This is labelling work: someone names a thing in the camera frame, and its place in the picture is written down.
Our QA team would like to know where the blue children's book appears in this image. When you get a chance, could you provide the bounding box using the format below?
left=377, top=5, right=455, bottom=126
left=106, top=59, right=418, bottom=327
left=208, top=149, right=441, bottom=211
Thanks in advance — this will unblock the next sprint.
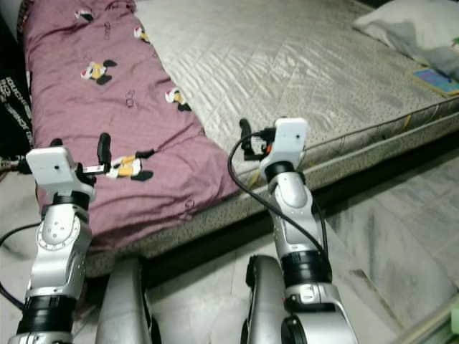
left=411, top=67, right=459, bottom=97

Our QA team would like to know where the purple cartoon print blanket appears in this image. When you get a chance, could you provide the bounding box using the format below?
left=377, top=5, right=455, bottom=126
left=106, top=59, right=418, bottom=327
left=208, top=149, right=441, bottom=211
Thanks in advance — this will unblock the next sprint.
left=20, top=0, right=241, bottom=252

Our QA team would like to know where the black bag with white print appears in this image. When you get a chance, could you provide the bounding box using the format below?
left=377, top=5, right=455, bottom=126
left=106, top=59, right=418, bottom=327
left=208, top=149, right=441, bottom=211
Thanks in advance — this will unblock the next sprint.
left=0, top=68, right=37, bottom=162

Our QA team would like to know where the beige quilted mattress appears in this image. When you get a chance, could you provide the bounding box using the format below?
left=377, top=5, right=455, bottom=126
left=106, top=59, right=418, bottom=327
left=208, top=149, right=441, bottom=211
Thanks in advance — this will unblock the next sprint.
left=108, top=0, right=459, bottom=277

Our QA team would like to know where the grey right robot leg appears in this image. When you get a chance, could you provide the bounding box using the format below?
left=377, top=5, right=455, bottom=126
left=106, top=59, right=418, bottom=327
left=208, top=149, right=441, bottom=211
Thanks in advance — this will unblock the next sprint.
left=240, top=254, right=291, bottom=344

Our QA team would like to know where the white pillow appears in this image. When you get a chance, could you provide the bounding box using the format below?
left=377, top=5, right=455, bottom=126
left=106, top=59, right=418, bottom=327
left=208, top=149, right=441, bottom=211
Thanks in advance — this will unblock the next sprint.
left=353, top=0, right=459, bottom=80

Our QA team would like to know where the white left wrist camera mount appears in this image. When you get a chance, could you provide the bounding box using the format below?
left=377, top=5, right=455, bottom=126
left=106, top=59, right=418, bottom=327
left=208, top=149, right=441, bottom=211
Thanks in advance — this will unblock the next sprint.
left=26, top=146, right=94, bottom=209

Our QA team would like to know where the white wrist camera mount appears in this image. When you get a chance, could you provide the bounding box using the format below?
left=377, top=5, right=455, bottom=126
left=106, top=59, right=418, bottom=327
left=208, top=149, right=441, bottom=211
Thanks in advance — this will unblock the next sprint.
left=26, top=146, right=94, bottom=209
left=260, top=118, right=308, bottom=173

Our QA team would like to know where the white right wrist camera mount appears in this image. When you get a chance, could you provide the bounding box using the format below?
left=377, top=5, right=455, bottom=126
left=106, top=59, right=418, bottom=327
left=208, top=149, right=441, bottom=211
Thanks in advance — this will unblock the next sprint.
left=260, top=118, right=308, bottom=173

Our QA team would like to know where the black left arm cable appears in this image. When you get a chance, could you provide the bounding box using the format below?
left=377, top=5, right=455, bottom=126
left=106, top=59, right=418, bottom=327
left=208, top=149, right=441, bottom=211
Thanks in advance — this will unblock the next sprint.
left=0, top=163, right=45, bottom=310

